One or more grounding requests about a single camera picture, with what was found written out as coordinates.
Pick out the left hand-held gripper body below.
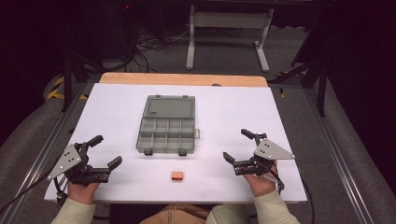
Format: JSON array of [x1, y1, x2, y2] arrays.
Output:
[[47, 142, 110, 188]]

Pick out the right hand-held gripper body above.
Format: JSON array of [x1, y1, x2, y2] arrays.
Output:
[[233, 133, 296, 176]]

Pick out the person's right hand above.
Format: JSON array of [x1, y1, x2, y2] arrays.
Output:
[[243, 164, 278, 198]]

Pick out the person's left hand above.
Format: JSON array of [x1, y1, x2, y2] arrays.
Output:
[[66, 181, 100, 205]]

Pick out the white table cover board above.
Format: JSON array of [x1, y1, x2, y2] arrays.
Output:
[[43, 82, 308, 205]]

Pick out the yellow black floor tape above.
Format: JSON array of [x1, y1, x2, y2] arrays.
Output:
[[46, 76, 90, 102]]

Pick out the black tripod stand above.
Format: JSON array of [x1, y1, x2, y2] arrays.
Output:
[[59, 52, 104, 114], [268, 54, 330, 119]]

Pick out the grey plastic compartment box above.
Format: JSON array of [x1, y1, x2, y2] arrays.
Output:
[[135, 94, 201, 157]]

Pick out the person's tan clothing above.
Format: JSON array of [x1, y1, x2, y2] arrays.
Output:
[[139, 203, 257, 224]]

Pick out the grey metal stand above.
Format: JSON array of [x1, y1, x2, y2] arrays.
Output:
[[185, 4, 276, 74]]

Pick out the aluminium floor rail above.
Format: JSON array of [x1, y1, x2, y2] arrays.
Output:
[[303, 88, 382, 224], [0, 83, 92, 224]]

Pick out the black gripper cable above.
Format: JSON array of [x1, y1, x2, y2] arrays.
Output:
[[275, 167, 316, 224], [0, 172, 69, 216]]

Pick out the black floor cables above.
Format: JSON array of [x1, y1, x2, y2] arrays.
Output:
[[132, 26, 191, 74]]

